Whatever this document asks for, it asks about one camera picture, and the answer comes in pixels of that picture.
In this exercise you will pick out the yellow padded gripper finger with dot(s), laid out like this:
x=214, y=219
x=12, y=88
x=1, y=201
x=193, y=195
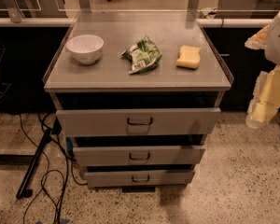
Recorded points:
x=266, y=99

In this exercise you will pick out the yellow sponge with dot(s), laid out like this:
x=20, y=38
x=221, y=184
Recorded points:
x=189, y=57

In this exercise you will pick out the green chip bag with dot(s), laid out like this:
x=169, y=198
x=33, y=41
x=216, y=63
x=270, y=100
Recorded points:
x=144, y=56

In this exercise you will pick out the grey drawer cabinet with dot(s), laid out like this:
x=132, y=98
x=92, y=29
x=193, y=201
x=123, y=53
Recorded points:
x=136, y=94

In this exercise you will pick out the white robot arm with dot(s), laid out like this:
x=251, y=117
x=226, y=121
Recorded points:
x=268, y=39

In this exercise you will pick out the black floor bar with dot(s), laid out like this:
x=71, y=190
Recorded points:
x=23, y=190

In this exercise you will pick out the grey background desk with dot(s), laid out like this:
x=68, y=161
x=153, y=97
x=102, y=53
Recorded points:
x=247, y=9

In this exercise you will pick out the white ceramic bowl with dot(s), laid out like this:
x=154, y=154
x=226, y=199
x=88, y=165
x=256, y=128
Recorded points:
x=86, y=49

